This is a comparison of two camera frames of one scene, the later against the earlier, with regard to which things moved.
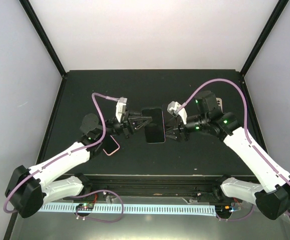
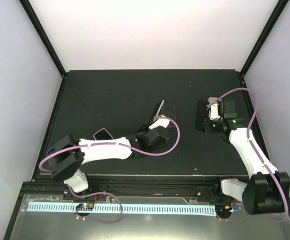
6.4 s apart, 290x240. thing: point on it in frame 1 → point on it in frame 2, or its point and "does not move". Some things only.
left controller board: (84, 205) does not move
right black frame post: (277, 12) does not move
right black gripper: (185, 133) → (207, 128)
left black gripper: (128, 128) → (141, 129)
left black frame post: (35, 21) does not move
